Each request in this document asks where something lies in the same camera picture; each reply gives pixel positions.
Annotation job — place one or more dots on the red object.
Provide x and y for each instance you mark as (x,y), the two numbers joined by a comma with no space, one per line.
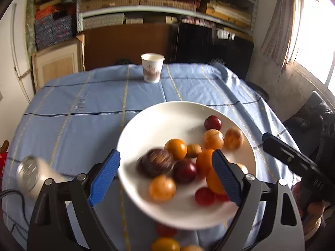
(3,157)

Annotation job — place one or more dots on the red cherry tomato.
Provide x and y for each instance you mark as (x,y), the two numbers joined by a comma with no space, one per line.
(205,196)
(166,230)
(222,197)

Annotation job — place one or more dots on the white metal shelf unit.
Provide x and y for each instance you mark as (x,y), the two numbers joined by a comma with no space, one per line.
(167,13)

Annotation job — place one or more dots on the light wooden framed board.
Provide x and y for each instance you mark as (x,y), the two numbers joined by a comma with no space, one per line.
(57,65)

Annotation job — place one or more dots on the white drink can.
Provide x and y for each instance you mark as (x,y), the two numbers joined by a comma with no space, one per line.
(34,175)

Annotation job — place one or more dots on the small orange mandarin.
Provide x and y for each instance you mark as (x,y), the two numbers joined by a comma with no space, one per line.
(213,181)

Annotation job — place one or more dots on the patterned curtain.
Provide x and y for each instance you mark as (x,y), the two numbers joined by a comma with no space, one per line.
(281,23)

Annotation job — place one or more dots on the brown wooden board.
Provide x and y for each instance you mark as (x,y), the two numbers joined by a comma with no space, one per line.
(125,44)

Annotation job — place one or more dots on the white oval plate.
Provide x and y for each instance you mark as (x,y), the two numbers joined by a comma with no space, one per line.
(162,125)

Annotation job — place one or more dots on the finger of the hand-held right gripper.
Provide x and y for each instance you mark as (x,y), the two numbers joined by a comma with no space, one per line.
(288,153)

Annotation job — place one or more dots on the black glossy panel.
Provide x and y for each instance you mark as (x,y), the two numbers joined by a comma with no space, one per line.
(209,49)

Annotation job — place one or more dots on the white paper cup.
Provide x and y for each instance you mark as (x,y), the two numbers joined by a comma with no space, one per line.
(152,68)

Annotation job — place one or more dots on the tan orange round fruit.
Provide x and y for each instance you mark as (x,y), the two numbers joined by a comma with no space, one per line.
(213,139)
(162,188)
(233,138)

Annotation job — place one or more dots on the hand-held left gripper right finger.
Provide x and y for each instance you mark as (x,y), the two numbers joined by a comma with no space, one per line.
(227,177)

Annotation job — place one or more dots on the large orange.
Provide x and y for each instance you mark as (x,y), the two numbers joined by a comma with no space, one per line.
(205,162)

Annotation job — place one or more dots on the purple mangosteen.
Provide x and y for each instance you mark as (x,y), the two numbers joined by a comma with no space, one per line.
(155,162)

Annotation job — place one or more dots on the yellow tomato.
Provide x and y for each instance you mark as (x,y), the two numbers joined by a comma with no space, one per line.
(165,244)

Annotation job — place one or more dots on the brown round fruit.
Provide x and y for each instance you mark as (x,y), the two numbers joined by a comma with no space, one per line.
(192,248)

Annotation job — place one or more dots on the window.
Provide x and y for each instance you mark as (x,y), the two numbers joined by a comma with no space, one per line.
(314,36)

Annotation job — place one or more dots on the dark red plum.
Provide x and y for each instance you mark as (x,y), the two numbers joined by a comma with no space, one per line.
(184,171)
(212,123)

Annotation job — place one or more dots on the blue checked tablecloth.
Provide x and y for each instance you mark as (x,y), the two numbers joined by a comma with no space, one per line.
(86,115)

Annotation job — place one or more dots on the person's right hand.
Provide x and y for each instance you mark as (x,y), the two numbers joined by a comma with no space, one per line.
(310,211)

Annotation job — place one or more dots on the black bag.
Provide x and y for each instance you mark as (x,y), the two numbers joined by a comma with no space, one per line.
(314,120)

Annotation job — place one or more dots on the stack of blue patterned boxes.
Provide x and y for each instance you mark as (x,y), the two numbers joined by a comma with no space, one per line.
(53,31)

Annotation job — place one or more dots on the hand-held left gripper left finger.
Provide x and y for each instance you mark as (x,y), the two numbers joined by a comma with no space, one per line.
(104,177)

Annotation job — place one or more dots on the small tan longan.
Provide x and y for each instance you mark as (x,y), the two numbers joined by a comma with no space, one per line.
(193,150)

